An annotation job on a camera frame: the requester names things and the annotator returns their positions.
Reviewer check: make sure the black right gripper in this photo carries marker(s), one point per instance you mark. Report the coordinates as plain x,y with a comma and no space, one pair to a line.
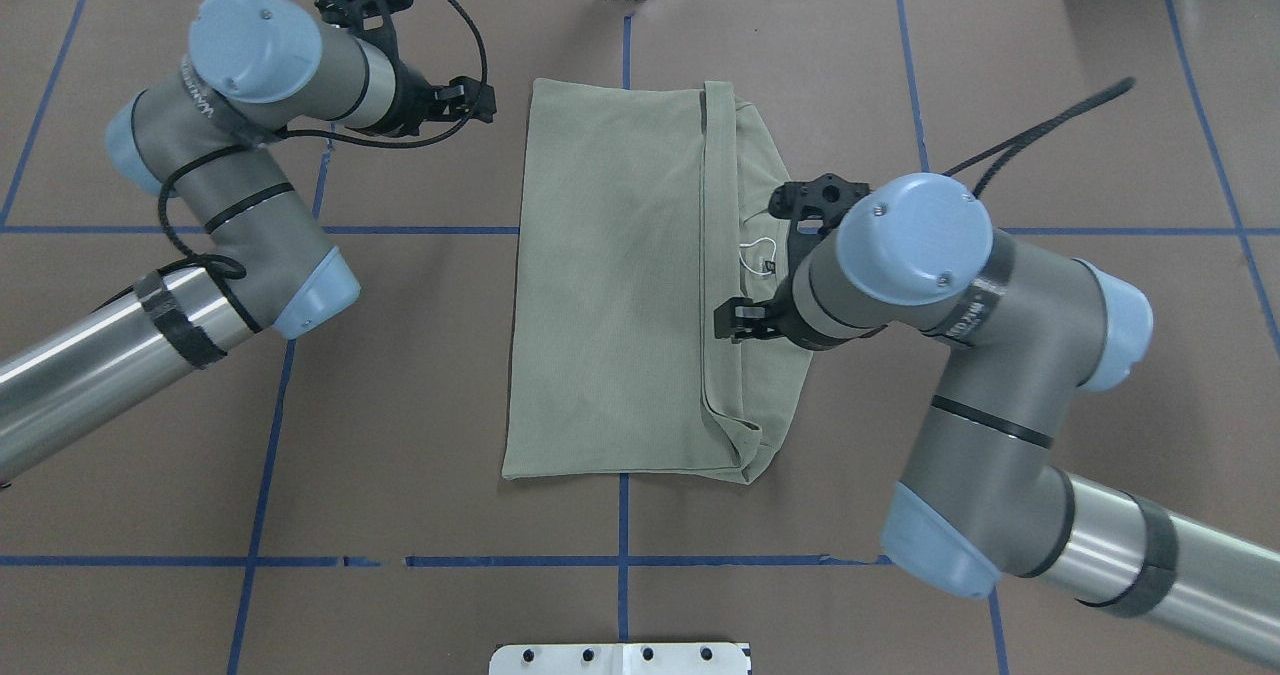
797,322

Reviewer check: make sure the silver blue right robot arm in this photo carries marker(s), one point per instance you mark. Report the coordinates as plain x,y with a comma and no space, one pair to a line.
1027,330

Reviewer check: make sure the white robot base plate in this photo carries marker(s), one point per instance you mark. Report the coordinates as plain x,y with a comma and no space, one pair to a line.
623,658

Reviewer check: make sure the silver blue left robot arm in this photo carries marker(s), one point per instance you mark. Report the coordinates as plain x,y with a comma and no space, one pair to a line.
251,255

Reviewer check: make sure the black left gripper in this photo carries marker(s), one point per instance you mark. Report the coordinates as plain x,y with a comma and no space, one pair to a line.
410,98

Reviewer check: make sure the olive green long-sleeve shirt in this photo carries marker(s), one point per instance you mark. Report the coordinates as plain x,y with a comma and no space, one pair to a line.
642,212

